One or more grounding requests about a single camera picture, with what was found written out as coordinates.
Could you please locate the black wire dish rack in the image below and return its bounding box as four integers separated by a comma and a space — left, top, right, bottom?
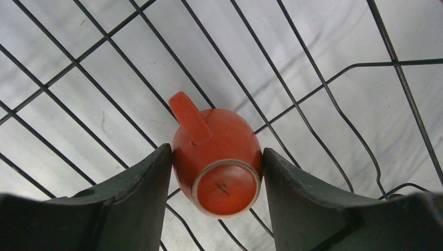
1, 1, 442, 250

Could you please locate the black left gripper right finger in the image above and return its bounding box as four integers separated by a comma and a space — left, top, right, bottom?
263, 148, 442, 250

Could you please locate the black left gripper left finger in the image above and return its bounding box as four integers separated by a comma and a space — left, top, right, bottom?
1, 143, 172, 250

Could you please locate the orange cup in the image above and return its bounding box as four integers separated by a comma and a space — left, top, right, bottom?
169, 92, 263, 219

